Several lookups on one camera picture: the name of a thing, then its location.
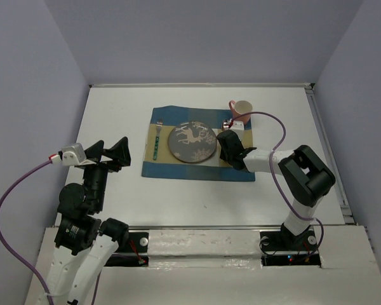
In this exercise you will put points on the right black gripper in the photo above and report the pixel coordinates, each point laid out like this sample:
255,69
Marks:
223,154

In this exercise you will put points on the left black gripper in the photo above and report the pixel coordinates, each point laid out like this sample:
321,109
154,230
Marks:
120,151

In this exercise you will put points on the dark patterned plate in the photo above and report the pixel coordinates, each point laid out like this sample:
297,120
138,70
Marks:
192,142

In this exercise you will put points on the pink cup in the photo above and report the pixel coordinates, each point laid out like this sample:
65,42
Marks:
241,110

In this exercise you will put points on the fork with teal handle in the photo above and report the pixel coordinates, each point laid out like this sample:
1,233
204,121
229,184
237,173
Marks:
159,125

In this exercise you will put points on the blue beige checked cloth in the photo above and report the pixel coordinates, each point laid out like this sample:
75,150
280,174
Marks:
168,167

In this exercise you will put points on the spoon with teal handle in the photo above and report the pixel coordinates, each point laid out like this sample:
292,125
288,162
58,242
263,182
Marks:
226,125

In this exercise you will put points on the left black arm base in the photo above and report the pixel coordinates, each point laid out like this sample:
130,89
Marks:
133,254

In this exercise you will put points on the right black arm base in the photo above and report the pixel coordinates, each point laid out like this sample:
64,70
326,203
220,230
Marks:
276,253

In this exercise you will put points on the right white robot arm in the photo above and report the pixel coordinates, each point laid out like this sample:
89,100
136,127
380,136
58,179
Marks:
301,177

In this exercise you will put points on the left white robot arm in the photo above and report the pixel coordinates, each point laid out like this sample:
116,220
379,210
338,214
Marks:
83,243

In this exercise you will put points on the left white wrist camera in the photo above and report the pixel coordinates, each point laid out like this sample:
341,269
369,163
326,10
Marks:
72,155

